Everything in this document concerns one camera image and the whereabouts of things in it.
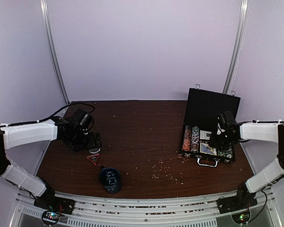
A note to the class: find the aluminium frame post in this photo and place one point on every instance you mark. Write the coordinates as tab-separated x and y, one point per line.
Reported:
53	54
238	43

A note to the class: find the orange black chip stack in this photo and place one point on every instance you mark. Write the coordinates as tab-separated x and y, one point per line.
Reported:
187	138

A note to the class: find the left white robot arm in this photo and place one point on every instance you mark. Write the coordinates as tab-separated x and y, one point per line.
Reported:
18	134

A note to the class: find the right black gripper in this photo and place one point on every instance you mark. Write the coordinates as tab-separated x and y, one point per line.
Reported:
213	143

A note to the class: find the yellow blue card deck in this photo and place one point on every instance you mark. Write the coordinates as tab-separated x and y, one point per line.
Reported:
206	149

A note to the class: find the right aluminium frame post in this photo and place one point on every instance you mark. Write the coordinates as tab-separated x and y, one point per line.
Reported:
238	43

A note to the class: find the clear acrylic dealer button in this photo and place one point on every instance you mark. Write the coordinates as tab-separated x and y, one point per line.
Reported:
94	150

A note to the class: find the white card deck box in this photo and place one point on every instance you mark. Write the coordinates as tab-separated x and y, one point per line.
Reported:
205	135

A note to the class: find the left aluminium frame post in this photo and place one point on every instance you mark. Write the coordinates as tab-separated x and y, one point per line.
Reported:
53	54

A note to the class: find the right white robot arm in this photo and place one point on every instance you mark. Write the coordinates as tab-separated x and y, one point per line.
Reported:
264	132

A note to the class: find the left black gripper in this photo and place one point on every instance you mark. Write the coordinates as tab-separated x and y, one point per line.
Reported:
91	144

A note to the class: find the black poker chip case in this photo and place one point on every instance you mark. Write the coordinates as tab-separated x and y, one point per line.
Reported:
202	110

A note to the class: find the dark blue printed cup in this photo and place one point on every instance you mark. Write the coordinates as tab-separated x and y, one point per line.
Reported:
110	179

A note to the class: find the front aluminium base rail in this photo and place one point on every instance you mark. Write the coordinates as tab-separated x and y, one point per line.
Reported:
197	211

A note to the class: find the triangular all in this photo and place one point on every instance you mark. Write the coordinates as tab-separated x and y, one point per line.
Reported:
93	158

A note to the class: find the green blue chip stack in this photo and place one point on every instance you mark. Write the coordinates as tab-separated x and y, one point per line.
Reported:
194	145

